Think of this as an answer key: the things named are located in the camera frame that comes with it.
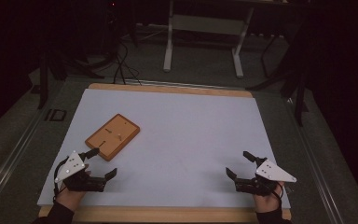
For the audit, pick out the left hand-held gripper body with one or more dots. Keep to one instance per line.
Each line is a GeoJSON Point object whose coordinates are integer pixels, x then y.
{"type": "Point", "coordinates": [71, 166]}

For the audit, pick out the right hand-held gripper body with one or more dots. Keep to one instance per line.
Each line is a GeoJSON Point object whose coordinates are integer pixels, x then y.
{"type": "Point", "coordinates": [270, 172]}

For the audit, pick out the wooden board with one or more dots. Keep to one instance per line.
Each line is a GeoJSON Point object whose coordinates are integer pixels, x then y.
{"type": "Point", "coordinates": [118, 146]}

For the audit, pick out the person's right hand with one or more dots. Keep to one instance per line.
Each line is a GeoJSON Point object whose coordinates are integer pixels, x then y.
{"type": "Point", "coordinates": [268, 202]}

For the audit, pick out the person's left hand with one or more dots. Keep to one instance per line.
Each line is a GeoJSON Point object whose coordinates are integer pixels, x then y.
{"type": "Point", "coordinates": [70, 199]}

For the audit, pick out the dark metal pin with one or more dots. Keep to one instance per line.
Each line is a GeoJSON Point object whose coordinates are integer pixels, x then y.
{"type": "Point", "coordinates": [101, 143]}
{"type": "Point", "coordinates": [108, 130]}

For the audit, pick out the light wooden peg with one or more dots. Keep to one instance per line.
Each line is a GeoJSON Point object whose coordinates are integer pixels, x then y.
{"type": "Point", "coordinates": [118, 136]}

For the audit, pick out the pale grey table mat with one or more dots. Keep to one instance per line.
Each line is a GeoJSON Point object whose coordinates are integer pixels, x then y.
{"type": "Point", "coordinates": [183, 140]}

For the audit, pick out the dark stand legs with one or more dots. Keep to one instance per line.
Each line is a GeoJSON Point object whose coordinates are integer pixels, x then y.
{"type": "Point", "coordinates": [298, 93]}

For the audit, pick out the aluminium floor rail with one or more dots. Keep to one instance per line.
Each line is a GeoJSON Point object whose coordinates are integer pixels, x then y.
{"type": "Point", "coordinates": [313, 161]}
{"type": "Point", "coordinates": [12, 155]}

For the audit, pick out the black rectangular bracket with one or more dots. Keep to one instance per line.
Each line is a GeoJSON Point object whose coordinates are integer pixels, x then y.
{"type": "Point", "coordinates": [56, 115]}

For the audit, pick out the white metal stand frame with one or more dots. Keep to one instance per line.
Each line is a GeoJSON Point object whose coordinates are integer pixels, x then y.
{"type": "Point", "coordinates": [167, 49]}

